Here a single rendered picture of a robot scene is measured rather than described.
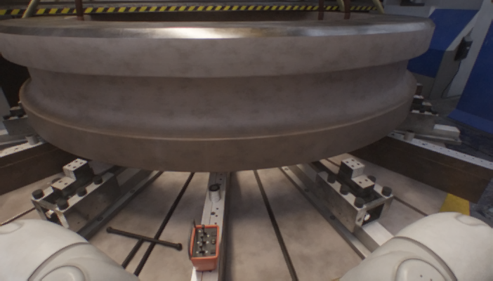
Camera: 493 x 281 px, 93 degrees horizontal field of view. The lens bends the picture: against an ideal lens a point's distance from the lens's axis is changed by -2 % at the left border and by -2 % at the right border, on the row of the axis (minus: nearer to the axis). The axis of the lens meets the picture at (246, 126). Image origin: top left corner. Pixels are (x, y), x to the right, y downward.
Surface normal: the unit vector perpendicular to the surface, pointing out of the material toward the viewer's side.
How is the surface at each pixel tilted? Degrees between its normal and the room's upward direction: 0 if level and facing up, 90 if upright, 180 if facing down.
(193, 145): 90
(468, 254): 25
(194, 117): 72
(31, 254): 10
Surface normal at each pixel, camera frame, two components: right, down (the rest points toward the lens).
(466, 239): 0.10, -0.82
